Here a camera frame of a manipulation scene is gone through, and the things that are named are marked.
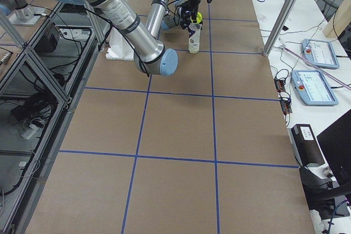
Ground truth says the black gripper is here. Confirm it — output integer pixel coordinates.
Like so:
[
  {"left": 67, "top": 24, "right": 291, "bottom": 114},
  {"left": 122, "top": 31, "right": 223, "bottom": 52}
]
[
  {"left": 187, "top": 0, "right": 200, "bottom": 8},
  {"left": 179, "top": 7, "right": 203, "bottom": 30}
]

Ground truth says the Wilson tennis ball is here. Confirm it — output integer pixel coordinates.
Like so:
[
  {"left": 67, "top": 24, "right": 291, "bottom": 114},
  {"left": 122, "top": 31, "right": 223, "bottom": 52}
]
[{"left": 191, "top": 12, "right": 202, "bottom": 24}]

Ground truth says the clear tennis ball can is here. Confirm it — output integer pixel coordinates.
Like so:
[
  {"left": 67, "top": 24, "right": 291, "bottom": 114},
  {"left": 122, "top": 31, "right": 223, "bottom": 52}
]
[{"left": 188, "top": 23, "right": 202, "bottom": 54}]

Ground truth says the small circuit board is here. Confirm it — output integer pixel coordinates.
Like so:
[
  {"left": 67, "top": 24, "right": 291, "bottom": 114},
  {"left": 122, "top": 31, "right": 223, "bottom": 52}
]
[{"left": 274, "top": 78, "right": 286, "bottom": 92}]

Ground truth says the far blue teach pendant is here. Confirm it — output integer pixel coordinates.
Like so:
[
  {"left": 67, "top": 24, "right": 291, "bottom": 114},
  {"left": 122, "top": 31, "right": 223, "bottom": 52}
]
[{"left": 302, "top": 38, "right": 339, "bottom": 69}]

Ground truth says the blue teach pendant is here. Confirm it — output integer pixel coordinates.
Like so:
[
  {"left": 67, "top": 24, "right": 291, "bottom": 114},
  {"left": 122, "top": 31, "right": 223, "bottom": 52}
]
[
  {"left": 291, "top": 70, "right": 338, "bottom": 106},
  {"left": 302, "top": 38, "right": 339, "bottom": 69}
]

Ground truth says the near blue teach pendant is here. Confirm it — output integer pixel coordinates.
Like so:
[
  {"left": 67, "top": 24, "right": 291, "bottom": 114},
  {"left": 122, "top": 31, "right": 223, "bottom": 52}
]
[{"left": 291, "top": 70, "right": 338, "bottom": 106}]

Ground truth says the black cardboard box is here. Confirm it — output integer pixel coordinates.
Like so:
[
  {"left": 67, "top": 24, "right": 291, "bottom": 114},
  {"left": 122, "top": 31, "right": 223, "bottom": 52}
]
[{"left": 291, "top": 124, "right": 325, "bottom": 167}]

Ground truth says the black computer monitor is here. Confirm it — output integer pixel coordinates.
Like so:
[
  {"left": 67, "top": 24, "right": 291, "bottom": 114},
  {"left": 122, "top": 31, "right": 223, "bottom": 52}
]
[{"left": 317, "top": 110, "right": 350, "bottom": 185}]

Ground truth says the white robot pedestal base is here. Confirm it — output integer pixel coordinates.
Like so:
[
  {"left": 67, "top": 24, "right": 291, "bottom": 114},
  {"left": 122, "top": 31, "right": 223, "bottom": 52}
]
[{"left": 106, "top": 28, "right": 134, "bottom": 61}]

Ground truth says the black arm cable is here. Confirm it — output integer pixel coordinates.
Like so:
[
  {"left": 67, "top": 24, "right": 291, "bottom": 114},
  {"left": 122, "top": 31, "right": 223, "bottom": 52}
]
[{"left": 82, "top": 0, "right": 217, "bottom": 78}]

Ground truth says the aluminium frame post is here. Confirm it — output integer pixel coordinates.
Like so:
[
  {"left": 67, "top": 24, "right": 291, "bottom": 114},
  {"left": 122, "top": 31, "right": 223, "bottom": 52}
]
[{"left": 262, "top": 0, "right": 296, "bottom": 57}]

